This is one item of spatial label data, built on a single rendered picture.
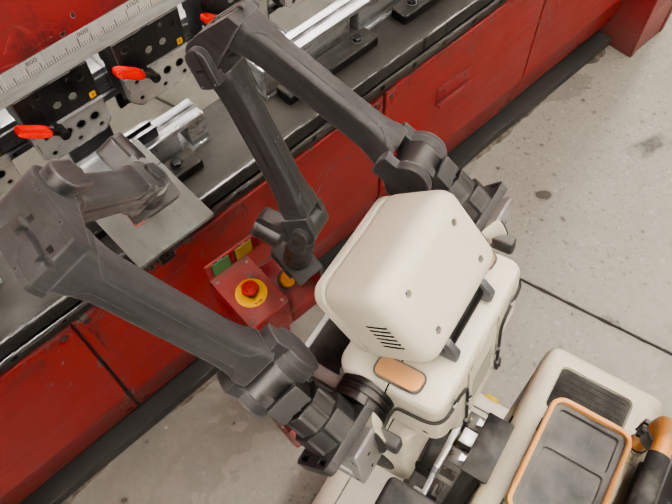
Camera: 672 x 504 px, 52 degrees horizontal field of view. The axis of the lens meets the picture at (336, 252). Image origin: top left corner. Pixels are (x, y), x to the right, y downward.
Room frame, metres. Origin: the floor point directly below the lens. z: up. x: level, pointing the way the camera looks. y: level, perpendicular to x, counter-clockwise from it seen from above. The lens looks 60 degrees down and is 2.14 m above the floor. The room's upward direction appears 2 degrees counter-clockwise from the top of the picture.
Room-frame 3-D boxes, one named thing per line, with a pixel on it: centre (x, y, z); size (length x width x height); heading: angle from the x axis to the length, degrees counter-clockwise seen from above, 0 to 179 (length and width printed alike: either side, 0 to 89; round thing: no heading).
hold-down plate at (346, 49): (1.27, 0.00, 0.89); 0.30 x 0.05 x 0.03; 132
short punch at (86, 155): (0.92, 0.49, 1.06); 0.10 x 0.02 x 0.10; 132
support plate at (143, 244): (0.81, 0.40, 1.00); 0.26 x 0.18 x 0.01; 42
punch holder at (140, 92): (1.03, 0.36, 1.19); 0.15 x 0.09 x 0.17; 132
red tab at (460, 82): (1.48, -0.38, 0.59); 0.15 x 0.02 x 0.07; 132
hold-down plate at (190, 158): (0.90, 0.43, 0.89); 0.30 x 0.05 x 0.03; 132
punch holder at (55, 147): (0.90, 0.51, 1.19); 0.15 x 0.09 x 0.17; 132
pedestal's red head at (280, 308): (0.74, 0.16, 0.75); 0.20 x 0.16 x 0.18; 129
